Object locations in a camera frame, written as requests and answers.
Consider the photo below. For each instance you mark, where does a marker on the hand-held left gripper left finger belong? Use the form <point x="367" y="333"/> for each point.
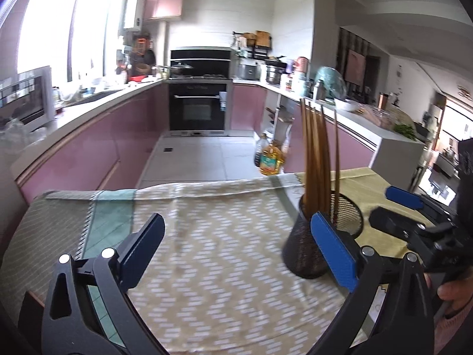
<point x="144" y="251"/>

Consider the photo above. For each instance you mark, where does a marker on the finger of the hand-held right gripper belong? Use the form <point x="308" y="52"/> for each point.
<point x="402" y="196"/>
<point x="391" y="223"/>

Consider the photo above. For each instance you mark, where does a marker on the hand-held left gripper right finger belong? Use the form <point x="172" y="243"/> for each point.
<point x="332" y="251"/>

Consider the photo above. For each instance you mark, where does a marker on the black mesh utensil holder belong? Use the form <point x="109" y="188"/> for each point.
<point x="306" y="255"/>

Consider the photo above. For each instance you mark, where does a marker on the bunch of wooden chopsticks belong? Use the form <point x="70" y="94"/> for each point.
<point x="314" y="162"/>

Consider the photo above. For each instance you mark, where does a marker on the person's right forearm pink sleeve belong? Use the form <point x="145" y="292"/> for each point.
<point x="456" y="329"/>

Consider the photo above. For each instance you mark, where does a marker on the person's right hand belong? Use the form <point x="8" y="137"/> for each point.
<point x="456" y="292"/>

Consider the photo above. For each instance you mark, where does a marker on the yellow cloth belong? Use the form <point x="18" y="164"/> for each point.
<point x="366" y="181"/>

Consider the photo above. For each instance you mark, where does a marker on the green leafy vegetables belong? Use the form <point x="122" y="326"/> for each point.
<point x="404" y="130"/>

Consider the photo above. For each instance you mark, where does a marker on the patterned beige tablecloth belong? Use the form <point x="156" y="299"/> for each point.
<point x="221" y="259"/>

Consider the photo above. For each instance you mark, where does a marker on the clear plastic container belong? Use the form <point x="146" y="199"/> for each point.
<point x="378" y="115"/>

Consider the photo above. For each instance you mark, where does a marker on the white bowl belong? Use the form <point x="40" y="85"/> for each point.
<point x="346" y="105"/>

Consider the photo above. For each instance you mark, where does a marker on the yellow cooking oil bottle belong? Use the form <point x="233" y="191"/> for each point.
<point x="271" y="161"/>

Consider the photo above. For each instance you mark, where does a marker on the pink kitchen base cabinets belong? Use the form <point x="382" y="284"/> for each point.
<point x="247" y="107"/>
<point x="92" y="144"/>

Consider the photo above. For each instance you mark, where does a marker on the dark cooking oil bottle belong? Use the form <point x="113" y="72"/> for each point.
<point x="258" y="151"/>

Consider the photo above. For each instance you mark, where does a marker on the steel thermos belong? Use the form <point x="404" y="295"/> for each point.
<point x="319" y="90"/>

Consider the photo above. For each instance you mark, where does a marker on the teal bag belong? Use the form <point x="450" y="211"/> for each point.
<point x="330" y="81"/>

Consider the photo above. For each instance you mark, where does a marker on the black built-in oven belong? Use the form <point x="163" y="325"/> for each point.
<point x="197" y="109"/>

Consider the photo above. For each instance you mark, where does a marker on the pink kettle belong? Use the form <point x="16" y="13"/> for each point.
<point x="302" y="66"/>

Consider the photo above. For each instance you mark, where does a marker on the clear plastic bag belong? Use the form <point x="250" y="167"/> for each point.
<point x="18" y="135"/>

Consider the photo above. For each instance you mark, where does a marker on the red bowl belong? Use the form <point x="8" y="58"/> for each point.
<point x="137" y="78"/>

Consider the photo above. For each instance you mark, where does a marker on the stainless steel pot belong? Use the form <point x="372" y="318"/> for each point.
<point x="275" y="75"/>

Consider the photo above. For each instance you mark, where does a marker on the black wok with lid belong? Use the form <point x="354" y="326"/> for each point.
<point x="180" y="70"/>

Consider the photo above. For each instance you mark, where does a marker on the hanging black pan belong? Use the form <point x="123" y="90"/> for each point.
<point x="149" y="57"/>

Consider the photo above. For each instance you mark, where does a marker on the black range hood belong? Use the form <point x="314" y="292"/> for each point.
<point x="207" y="59"/>

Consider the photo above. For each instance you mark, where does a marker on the wooden cutting board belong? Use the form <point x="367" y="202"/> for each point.
<point x="262" y="38"/>

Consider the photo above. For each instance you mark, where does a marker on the white water heater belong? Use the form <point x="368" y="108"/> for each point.
<point x="133" y="11"/>

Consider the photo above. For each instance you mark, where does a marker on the kitchen window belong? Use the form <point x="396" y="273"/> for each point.
<point x="48" y="26"/>

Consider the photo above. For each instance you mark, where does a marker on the brown wall picture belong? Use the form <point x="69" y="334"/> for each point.
<point x="356" y="67"/>

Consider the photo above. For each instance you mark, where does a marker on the black wall rack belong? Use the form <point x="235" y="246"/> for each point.
<point x="251" y="50"/>

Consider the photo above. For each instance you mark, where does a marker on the pink upper wall cabinets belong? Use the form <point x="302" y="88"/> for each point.
<point x="164" y="2"/>

